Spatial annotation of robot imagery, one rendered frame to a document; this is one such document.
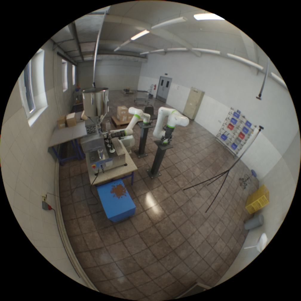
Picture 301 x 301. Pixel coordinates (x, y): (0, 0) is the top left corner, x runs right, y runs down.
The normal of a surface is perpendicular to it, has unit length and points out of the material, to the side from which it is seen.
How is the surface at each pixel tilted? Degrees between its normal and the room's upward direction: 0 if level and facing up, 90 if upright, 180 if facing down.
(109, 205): 0
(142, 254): 0
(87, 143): 90
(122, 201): 0
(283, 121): 90
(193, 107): 91
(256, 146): 90
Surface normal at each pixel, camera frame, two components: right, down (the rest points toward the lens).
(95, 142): 0.52, 0.65
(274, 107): -0.83, 0.25
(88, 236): 0.18, -0.72
